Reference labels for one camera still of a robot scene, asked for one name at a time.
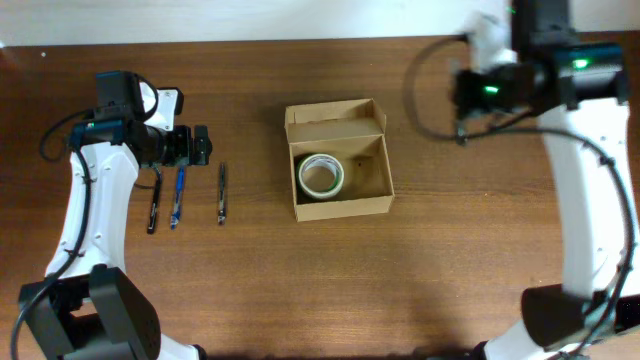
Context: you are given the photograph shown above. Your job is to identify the blue clear pen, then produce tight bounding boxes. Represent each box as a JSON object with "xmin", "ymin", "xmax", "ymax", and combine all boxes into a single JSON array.
[{"xmin": 170, "ymin": 167, "xmax": 186, "ymax": 230}]

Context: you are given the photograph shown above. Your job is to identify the right black cable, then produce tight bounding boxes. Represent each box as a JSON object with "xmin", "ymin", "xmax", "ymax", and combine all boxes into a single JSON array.
[{"xmin": 402, "ymin": 32, "xmax": 640, "ymax": 360}]

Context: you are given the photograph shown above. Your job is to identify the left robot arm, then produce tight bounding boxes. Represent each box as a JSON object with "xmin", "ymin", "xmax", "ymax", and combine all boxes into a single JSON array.
[{"xmin": 10, "ymin": 71, "xmax": 212, "ymax": 359}]

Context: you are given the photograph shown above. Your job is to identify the green tape roll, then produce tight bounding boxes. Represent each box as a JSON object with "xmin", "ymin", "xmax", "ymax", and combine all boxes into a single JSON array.
[{"xmin": 297, "ymin": 153, "xmax": 346, "ymax": 200}]

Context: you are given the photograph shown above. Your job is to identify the black pen silver tip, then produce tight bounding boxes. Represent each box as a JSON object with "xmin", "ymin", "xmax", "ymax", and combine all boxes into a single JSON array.
[{"xmin": 147, "ymin": 167, "xmax": 163, "ymax": 235}]

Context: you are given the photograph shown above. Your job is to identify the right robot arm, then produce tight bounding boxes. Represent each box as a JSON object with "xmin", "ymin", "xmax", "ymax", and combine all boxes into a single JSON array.
[{"xmin": 454, "ymin": 0, "xmax": 639, "ymax": 359}]

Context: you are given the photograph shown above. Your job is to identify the beige masking tape roll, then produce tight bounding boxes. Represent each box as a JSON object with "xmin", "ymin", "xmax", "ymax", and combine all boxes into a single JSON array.
[{"xmin": 296, "ymin": 153, "xmax": 346, "ymax": 201}]

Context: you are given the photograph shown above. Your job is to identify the open cardboard box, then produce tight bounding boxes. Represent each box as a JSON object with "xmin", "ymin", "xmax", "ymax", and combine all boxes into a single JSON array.
[{"xmin": 284, "ymin": 99, "xmax": 395, "ymax": 222}]

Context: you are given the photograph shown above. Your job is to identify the dark grey clear pen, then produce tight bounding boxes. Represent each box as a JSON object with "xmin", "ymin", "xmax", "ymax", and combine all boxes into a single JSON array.
[{"xmin": 217, "ymin": 162, "xmax": 227, "ymax": 226}]

